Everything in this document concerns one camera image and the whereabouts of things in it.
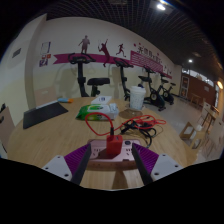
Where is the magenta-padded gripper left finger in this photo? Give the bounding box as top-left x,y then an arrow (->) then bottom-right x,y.
42,143 -> 92,186

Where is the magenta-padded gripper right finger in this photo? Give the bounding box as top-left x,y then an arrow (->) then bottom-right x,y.
131,142 -> 184,186

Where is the red cable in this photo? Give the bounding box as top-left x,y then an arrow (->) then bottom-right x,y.
84,112 -> 167,137

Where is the pink power strip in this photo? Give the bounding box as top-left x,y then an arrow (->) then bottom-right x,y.
87,138 -> 151,162

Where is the wooden stool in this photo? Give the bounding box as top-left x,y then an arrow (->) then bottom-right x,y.
179,121 -> 206,149

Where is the brown round coaster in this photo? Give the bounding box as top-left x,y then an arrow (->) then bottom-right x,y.
118,108 -> 144,120

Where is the green wet wipes pack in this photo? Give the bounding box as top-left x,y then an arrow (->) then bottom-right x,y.
75,103 -> 120,121

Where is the wooden chair with black edge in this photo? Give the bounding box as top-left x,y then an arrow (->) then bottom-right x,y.
0,103 -> 16,154

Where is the orange and blue marker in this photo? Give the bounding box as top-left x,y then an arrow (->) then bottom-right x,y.
57,97 -> 74,104

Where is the wooden tables and chairs group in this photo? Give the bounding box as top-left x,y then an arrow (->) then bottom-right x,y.
189,93 -> 224,158

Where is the light wooden chair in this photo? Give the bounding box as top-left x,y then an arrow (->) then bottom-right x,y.
34,87 -> 58,108

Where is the white cup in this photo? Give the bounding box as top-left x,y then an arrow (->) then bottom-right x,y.
129,85 -> 147,111

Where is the white flat box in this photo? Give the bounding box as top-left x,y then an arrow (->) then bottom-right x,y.
90,95 -> 113,106

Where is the ceiling lights group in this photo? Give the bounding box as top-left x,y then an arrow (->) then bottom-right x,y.
155,1 -> 224,91

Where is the black cable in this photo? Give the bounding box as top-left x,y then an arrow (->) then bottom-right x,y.
119,119 -> 158,148

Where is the red and white wall poster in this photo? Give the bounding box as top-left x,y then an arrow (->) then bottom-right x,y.
38,54 -> 53,68

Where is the white and blue wall poster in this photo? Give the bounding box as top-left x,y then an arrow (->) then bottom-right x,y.
40,41 -> 52,56

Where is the dark wall sign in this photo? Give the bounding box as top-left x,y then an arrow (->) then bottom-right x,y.
12,48 -> 22,59

